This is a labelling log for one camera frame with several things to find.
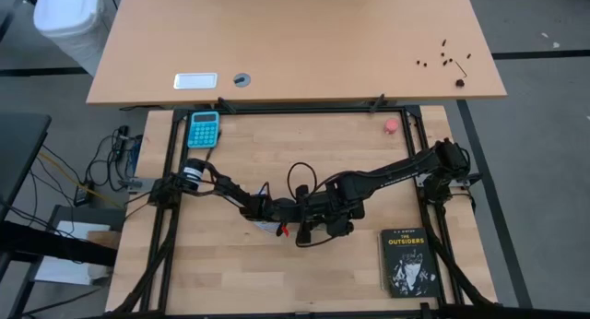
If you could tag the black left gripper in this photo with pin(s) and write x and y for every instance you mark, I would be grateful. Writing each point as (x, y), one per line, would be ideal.
(288, 209)

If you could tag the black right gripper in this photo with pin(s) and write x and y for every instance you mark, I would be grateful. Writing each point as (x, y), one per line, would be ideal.
(338, 200)

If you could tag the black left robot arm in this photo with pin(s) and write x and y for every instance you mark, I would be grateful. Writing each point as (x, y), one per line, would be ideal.
(226, 185)

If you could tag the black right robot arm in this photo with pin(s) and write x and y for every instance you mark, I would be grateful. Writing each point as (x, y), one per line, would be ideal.
(396, 171)

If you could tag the red zip tie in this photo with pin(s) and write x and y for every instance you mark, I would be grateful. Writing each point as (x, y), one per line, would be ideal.
(285, 230)

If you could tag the black The Outsiders book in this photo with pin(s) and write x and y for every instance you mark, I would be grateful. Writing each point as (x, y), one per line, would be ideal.
(410, 268)

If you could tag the small pink container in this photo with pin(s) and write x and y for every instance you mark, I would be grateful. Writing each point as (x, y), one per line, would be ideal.
(391, 125)

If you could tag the black clamp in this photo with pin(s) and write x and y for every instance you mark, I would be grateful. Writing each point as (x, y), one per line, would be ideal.
(377, 103)

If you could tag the teal calculator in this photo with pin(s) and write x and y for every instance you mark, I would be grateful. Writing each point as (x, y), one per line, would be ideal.
(203, 134)

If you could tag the grey desk grommet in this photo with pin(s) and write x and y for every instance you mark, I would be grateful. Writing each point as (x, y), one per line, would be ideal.
(241, 79)

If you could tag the white rectangular plate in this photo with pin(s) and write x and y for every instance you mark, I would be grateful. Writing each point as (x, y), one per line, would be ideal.
(195, 81)

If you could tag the small black knob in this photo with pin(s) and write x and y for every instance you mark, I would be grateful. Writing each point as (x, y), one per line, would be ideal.
(459, 83)

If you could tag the light wooden desk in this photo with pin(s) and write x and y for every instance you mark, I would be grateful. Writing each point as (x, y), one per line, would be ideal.
(295, 33)

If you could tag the black allen key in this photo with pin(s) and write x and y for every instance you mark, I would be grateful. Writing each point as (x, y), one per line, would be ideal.
(461, 69)

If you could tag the black power adapter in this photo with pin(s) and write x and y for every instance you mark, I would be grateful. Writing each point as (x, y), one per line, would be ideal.
(82, 197)

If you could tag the white paper sheet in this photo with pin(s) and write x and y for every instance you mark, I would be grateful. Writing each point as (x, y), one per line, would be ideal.
(64, 270)

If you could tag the black metal stand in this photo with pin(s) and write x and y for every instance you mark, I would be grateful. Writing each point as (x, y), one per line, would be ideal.
(46, 247)

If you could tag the black side table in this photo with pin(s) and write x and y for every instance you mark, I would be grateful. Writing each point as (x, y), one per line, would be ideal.
(18, 148)

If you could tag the white trash bin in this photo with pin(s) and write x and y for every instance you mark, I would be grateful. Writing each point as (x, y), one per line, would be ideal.
(69, 15)

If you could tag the grey metal bracket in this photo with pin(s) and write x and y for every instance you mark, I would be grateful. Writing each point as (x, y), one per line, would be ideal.
(138, 185)
(420, 180)

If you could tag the black aluminium frame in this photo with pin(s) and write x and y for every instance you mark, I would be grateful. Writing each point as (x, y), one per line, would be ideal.
(295, 110)

